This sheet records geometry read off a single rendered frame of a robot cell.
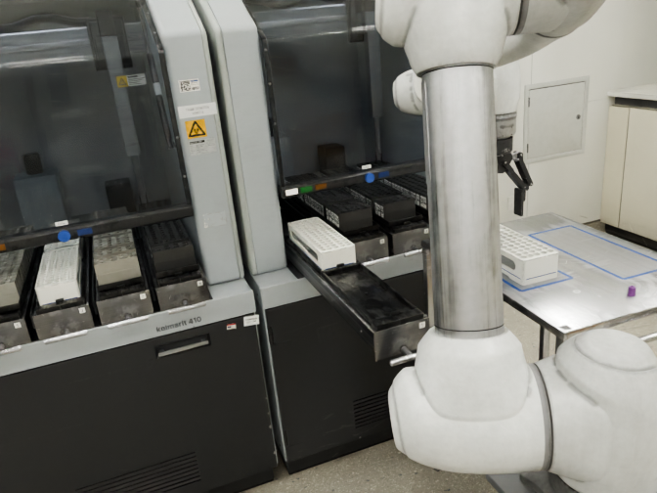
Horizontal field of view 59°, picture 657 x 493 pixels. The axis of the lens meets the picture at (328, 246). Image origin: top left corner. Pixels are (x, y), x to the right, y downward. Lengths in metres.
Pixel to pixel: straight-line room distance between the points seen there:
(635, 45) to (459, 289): 3.28
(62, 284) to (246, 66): 0.75
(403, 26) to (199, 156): 0.91
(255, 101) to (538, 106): 2.21
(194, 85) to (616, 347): 1.17
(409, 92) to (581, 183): 2.62
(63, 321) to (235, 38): 0.85
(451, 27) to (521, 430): 0.55
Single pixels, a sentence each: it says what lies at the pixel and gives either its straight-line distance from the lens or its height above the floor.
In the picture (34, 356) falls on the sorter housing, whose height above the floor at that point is 0.70.
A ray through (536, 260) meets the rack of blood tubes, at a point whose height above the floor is 0.88.
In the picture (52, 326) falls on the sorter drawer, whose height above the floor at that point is 0.77.
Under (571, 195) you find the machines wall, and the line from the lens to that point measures 3.87.
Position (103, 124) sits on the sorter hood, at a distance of 1.59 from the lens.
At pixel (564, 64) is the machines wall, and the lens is 3.65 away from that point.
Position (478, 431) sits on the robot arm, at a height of 0.89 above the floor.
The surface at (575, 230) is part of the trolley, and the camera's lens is 1.77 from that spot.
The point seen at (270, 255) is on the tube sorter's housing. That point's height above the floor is 0.79.
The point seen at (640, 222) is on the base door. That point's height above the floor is 0.16.
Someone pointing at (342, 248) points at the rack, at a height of 0.86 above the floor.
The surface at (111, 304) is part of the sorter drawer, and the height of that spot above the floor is 0.79.
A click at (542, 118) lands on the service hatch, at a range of 3.59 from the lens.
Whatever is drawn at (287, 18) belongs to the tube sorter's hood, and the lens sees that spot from 1.74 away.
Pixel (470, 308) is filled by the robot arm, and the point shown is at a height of 1.04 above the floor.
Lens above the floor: 1.42
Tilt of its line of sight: 21 degrees down
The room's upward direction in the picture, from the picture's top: 6 degrees counter-clockwise
